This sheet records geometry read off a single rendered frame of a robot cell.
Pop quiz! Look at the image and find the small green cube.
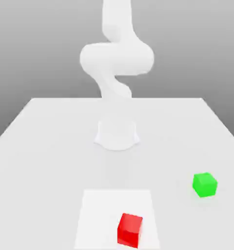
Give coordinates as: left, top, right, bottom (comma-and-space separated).
192, 172, 218, 198

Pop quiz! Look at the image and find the small red cube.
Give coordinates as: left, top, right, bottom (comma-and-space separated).
117, 212, 143, 249

